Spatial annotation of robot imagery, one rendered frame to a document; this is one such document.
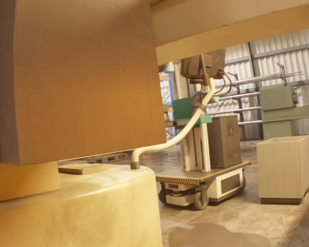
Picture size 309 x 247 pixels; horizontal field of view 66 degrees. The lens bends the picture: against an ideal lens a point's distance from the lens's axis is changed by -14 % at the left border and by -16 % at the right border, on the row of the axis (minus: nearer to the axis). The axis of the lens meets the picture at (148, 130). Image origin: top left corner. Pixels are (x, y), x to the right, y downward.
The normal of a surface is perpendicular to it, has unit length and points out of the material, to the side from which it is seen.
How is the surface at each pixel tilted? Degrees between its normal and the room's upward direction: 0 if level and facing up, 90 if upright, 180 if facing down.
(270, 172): 90
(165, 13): 90
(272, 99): 90
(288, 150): 90
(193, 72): 109
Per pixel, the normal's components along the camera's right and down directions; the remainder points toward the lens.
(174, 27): -0.69, 0.07
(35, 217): 0.72, -0.07
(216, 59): 0.53, 0.28
